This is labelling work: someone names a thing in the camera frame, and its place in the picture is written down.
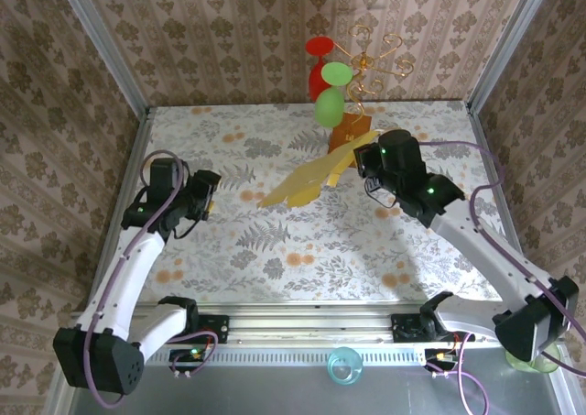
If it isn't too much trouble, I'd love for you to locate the red plastic wine glass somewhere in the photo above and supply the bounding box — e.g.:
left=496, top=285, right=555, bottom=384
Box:
left=305, top=37, right=335, bottom=104

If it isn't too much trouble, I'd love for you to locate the yellow white paper box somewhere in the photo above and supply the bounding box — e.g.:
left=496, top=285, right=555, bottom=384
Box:
left=255, top=129, right=381, bottom=210

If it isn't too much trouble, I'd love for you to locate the slotted white cable duct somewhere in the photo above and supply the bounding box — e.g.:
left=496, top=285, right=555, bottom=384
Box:
left=81, top=348, right=427, bottom=366

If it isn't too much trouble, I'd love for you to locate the grey metal shelf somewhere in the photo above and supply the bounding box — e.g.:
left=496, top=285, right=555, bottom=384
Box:
left=45, top=345, right=578, bottom=415

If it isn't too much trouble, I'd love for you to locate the blue plastic cup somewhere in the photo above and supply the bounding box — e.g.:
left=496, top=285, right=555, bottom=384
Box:
left=327, top=345, right=364, bottom=384

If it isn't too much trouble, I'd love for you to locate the left controller board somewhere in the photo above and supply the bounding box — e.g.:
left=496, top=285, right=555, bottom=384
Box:
left=168, top=346, right=207, bottom=366

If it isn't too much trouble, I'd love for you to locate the gold wire glass rack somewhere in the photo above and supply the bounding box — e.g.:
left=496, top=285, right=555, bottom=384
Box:
left=333, top=24, right=416, bottom=118

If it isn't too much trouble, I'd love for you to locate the right controller board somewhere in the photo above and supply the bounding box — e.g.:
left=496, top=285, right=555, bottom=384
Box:
left=424, top=348, right=459, bottom=366

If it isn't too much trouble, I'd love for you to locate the aluminium table edge rail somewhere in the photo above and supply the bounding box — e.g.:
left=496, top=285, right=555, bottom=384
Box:
left=466, top=105, right=523, bottom=260
left=84, top=107, right=155, bottom=311

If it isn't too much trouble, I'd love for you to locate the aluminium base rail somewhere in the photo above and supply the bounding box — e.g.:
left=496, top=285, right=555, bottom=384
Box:
left=63, top=302, right=559, bottom=345

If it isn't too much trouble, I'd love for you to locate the controller board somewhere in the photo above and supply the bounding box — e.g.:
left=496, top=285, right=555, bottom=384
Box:
left=424, top=348, right=459, bottom=366
left=168, top=346, right=207, bottom=366

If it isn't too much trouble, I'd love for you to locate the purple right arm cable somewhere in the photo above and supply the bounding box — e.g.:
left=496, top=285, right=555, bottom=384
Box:
left=418, top=140, right=586, bottom=415

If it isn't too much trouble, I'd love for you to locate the green plastic cup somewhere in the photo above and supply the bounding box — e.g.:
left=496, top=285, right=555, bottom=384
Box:
left=503, top=341, right=562, bottom=375

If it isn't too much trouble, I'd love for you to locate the green plastic wine glass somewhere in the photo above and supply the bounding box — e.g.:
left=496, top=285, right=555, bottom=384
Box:
left=313, top=61, right=354, bottom=130

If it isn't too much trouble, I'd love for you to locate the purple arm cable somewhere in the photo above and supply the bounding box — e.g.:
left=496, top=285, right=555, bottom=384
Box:
left=84, top=158, right=216, bottom=410
left=418, top=140, right=586, bottom=415

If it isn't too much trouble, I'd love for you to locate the floral patterned table mat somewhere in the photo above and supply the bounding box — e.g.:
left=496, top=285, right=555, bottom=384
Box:
left=107, top=101, right=527, bottom=304

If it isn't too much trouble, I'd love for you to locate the brown wooden board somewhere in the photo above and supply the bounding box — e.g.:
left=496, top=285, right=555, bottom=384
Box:
left=327, top=111, right=373, bottom=158

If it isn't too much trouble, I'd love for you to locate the aluminium frame post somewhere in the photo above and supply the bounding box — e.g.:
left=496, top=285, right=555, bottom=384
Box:
left=466, top=0, right=564, bottom=114
left=52, top=0, right=152, bottom=116

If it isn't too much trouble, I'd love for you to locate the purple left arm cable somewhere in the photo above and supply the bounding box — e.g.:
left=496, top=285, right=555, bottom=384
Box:
left=84, top=158, right=216, bottom=410

